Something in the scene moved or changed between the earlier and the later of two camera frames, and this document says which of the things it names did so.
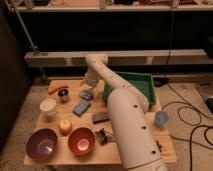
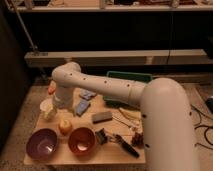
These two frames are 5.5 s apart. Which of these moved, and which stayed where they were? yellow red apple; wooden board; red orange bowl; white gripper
Moved: white gripper
Stayed: yellow red apple; red orange bowl; wooden board
